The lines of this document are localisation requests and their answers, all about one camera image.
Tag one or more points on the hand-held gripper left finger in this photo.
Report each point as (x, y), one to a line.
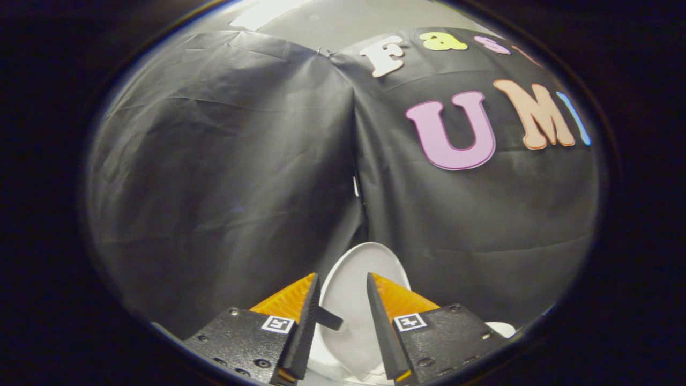
(305, 327)

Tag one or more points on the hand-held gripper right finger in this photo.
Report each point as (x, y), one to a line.
(381, 327)

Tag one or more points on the white toilet lid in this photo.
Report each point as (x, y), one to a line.
(356, 284)

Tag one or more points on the white toilet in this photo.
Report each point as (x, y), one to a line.
(319, 360)

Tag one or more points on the black backdrop cloth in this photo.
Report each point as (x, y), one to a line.
(482, 214)

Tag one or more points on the plain black cloth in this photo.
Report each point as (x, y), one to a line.
(225, 182)

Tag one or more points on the metal cloth clip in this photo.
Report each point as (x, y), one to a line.
(326, 52)

